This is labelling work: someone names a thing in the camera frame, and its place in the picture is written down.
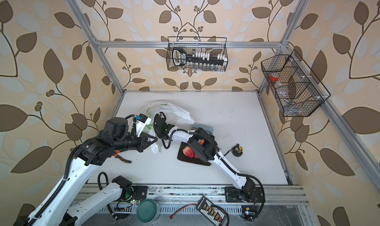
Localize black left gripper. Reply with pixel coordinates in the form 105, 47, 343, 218
112, 130, 159, 153

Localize white lemon-print plastic bag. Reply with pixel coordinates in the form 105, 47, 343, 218
138, 101, 196, 137

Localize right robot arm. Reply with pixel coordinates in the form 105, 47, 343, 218
153, 113, 265, 203

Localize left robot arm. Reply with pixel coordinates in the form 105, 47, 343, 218
14, 114, 157, 226

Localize orange grey pliers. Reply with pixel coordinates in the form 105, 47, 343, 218
114, 154, 132, 164

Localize black square tray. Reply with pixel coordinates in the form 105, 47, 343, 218
177, 142, 211, 166

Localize light blue sponge block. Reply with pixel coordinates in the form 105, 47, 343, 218
192, 123, 214, 134

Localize green round lid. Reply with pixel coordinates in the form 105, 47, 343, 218
136, 199, 159, 223

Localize black socket tool set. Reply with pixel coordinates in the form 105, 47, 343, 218
171, 47, 228, 67

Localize yellow black tape measure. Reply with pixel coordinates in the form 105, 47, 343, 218
231, 144, 243, 157

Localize black connector board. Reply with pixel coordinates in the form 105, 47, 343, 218
196, 196, 230, 226

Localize small electronics board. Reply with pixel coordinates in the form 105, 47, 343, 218
241, 205, 258, 222

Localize red-capped plastic bottle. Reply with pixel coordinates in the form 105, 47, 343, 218
269, 72, 280, 84

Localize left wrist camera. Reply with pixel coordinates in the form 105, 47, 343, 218
136, 114, 151, 132

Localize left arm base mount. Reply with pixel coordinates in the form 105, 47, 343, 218
132, 185, 148, 201

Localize red black wire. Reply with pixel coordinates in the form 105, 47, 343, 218
169, 204, 198, 220

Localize back wire basket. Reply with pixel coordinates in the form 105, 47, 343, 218
166, 35, 229, 72

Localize wire basket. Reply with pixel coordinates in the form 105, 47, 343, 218
166, 35, 229, 72
261, 50, 331, 117

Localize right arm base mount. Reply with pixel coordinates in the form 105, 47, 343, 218
224, 186, 266, 203

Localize right wire basket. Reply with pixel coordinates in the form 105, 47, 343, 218
261, 50, 331, 117

